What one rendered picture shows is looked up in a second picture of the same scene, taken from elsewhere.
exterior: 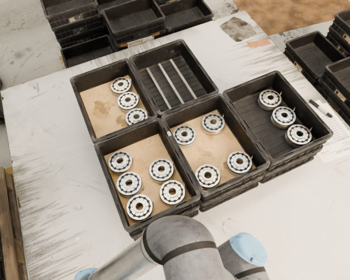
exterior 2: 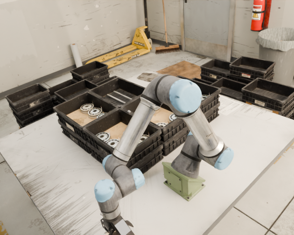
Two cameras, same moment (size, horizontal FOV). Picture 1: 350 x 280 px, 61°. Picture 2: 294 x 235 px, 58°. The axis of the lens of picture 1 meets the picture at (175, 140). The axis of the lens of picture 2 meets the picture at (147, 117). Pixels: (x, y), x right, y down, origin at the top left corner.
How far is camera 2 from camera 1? 0.86 m
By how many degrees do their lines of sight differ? 28
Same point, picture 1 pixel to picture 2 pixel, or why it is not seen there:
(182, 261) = (165, 79)
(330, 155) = (227, 111)
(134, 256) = (139, 110)
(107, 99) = (80, 116)
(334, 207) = (242, 131)
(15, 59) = not seen: outside the picture
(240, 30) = (149, 77)
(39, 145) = (35, 160)
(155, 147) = (122, 127)
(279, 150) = not seen: hidden behind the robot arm
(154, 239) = (148, 89)
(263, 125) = not seen: hidden behind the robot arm
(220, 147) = (162, 116)
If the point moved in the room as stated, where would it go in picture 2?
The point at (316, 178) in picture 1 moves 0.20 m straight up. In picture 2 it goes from (225, 122) to (227, 98)
